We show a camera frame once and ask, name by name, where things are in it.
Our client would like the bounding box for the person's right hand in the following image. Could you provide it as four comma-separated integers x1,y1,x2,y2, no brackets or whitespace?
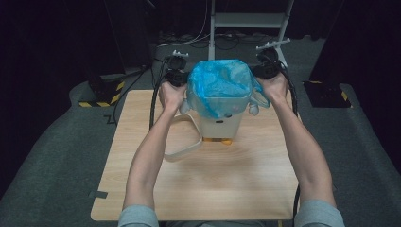
256,73,289,103

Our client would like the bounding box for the cream trash can with face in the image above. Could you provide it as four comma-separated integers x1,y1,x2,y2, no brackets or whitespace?
179,96,260,146

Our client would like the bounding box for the right hand-held gripper cable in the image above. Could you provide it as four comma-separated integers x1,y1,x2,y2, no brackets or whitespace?
258,53,301,227

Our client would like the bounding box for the tangle of floor cables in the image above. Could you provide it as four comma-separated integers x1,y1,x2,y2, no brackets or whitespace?
157,30,275,51

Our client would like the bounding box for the white floor cable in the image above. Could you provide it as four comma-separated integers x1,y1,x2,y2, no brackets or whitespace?
157,0,211,48

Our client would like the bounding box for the blue plastic bag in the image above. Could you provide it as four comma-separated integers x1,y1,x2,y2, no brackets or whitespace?
186,59,271,120

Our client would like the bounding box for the grey tape piece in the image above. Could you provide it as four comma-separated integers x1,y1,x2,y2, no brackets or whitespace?
88,190,109,200

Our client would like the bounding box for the black base with hazard stripes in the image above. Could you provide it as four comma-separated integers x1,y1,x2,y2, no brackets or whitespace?
302,79,354,109
78,73,127,109

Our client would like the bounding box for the hand-held gripper cable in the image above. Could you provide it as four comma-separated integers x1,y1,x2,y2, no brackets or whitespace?
258,53,301,227
148,56,173,131

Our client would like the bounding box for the person's grey sleeve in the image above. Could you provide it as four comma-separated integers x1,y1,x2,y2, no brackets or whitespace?
117,204,160,227
294,199,346,227

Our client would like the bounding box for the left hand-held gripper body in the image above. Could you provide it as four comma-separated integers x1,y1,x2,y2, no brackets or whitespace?
165,49,189,88

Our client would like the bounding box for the person's right grey sleeve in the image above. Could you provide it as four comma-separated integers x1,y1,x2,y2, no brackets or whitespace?
294,199,346,227

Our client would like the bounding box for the left hand-held gripper cable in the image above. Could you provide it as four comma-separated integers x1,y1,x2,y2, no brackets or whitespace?
148,56,173,131

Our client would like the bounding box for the white metal stand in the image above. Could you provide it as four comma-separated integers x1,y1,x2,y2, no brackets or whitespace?
207,0,296,70

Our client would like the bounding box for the person's left hand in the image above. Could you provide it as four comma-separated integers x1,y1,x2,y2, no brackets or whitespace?
159,80,187,112

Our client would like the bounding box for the cream trash can rim ring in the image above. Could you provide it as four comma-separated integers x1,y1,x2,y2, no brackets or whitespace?
164,113,203,163

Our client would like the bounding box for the person's left grey sleeve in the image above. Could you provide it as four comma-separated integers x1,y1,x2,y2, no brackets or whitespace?
117,204,160,227

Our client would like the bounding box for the long black floor cable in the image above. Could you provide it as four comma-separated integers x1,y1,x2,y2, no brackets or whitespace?
113,64,152,126

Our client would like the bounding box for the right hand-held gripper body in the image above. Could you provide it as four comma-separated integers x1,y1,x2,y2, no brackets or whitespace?
255,37,291,79

